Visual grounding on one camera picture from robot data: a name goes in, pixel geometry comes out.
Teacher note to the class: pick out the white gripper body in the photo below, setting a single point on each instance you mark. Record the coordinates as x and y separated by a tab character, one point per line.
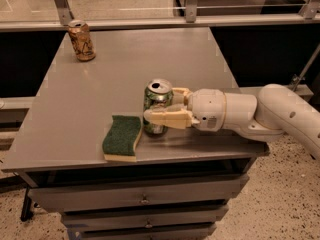
207	108

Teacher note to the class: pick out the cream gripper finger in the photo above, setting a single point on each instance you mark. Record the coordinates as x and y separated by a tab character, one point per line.
181	95
175	116

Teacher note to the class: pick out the green soda can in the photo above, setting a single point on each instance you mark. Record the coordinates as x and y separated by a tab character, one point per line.
158	93

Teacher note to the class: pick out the green yellow sponge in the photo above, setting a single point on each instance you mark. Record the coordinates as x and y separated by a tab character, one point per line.
122	138

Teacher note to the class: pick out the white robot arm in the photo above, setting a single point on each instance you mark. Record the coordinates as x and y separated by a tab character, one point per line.
265	117

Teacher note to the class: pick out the orange brown soda can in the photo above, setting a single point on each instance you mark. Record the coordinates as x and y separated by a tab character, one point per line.
79	34

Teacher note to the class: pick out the grey drawer cabinet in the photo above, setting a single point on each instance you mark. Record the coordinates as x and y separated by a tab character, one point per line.
85	154

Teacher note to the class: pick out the bottom grey drawer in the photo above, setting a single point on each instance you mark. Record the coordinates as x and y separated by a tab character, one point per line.
172	232

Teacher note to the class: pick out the grey drawer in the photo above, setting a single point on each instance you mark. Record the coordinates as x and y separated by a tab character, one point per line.
138	193
148	217
172	232

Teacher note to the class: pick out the top grey drawer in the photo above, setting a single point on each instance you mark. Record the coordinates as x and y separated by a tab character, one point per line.
138	193

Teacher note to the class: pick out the grey metal railing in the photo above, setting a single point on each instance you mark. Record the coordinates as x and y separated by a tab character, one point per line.
30	15

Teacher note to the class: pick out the middle grey drawer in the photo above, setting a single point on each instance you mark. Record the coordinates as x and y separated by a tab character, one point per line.
148	217

